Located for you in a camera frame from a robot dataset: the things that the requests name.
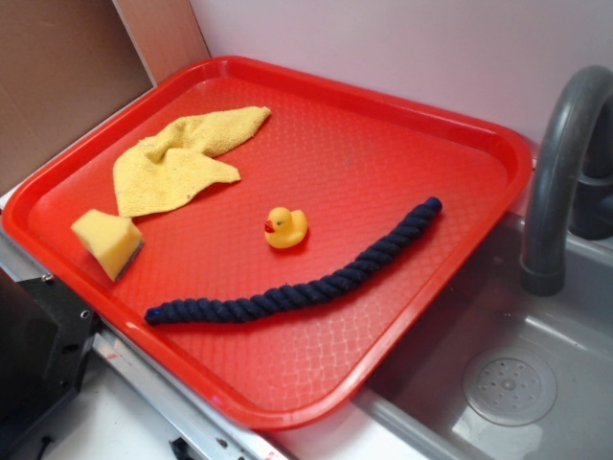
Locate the red plastic tray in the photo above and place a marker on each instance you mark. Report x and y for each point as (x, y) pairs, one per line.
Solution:
(356, 162)

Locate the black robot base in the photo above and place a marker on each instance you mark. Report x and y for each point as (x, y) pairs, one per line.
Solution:
(46, 332)

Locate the yellow rubber duck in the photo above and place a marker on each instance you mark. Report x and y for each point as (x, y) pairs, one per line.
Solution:
(284, 228)

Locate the yellow sponge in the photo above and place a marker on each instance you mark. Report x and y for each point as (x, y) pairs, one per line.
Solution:
(113, 241)

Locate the round sink drain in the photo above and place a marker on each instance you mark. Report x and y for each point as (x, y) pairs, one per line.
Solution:
(508, 386)

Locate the grey plastic sink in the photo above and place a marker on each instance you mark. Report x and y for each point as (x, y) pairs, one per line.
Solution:
(417, 392)

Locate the brown cardboard panel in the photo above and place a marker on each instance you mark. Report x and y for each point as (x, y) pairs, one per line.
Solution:
(66, 66)

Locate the yellow terry cloth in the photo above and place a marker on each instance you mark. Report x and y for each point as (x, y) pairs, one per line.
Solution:
(166, 171)

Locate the grey toy faucet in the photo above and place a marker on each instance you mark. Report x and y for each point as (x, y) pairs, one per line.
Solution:
(572, 185)

